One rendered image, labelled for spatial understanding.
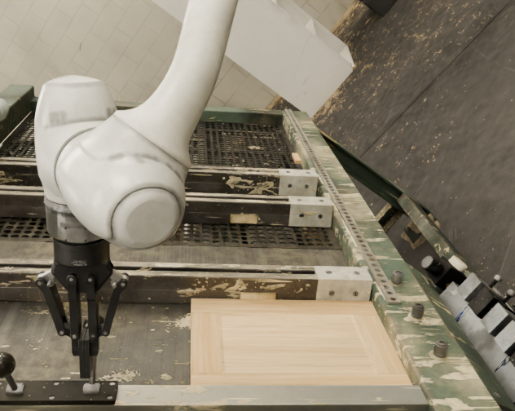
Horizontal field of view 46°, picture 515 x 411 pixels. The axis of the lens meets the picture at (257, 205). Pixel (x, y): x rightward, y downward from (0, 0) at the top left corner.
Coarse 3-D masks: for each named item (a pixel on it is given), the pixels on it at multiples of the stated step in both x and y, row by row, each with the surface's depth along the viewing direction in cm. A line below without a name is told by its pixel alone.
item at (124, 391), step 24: (0, 408) 97; (24, 408) 97; (48, 408) 98; (72, 408) 98; (96, 408) 99; (120, 408) 99; (144, 408) 100; (168, 408) 100; (192, 408) 101; (216, 408) 101; (240, 408) 102; (264, 408) 102; (288, 408) 103; (312, 408) 103; (336, 408) 104; (360, 408) 104; (384, 408) 105; (408, 408) 105
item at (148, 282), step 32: (0, 288) 129; (32, 288) 130; (64, 288) 131; (128, 288) 132; (160, 288) 133; (192, 288) 134; (224, 288) 134; (256, 288) 135; (288, 288) 136; (320, 288) 137; (352, 288) 137
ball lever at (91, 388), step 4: (100, 316) 101; (100, 320) 100; (84, 324) 100; (84, 328) 100; (88, 328) 99; (92, 372) 100; (92, 376) 100; (92, 380) 100; (84, 384) 100; (88, 384) 100; (92, 384) 100; (96, 384) 100; (84, 388) 99; (88, 388) 99; (92, 388) 99; (96, 388) 99; (84, 392) 99; (88, 392) 99; (92, 392) 99; (96, 392) 99
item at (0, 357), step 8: (0, 352) 90; (0, 360) 89; (8, 360) 90; (0, 368) 89; (8, 368) 89; (0, 376) 89; (8, 376) 93; (8, 384) 98; (16, 384) 98; (24, 384) 99; (8, 392) 98; (16, 392) 98
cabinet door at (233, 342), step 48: (192, 336) 121; (240, 336) 123; (288, 336) 124; (336, 336) 126; (384, 336) 127; (192, 384) 108; (240, 384) 109; (288, 384) 110; (336, 384) 111; (384, 384) 112
